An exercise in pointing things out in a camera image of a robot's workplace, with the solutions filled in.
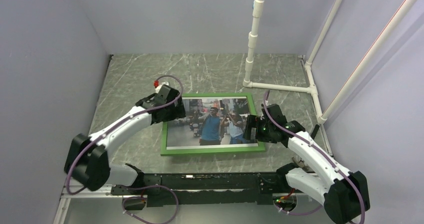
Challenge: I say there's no black handled hammer tool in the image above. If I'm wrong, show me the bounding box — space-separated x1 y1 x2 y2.
310 124 320 140

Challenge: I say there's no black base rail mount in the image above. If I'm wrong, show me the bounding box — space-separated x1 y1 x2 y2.
110 172 293 207

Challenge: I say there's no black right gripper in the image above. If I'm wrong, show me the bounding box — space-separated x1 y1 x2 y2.
242 114 277 143

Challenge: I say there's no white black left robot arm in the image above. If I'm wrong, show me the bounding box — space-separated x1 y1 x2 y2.
64 82 186 194

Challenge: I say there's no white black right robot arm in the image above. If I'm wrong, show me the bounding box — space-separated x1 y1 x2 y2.
244 104 370 224

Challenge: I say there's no white pvc pipe stand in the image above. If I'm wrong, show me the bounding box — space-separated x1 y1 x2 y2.
255 0 404 111

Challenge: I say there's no printed photo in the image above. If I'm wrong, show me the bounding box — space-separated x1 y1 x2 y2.
166 98 259 148

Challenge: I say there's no wooden picture frame green inlay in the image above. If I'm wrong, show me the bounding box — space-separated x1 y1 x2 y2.
159 92 267 157

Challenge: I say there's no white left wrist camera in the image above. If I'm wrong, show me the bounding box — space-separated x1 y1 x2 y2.
153 80 169 93

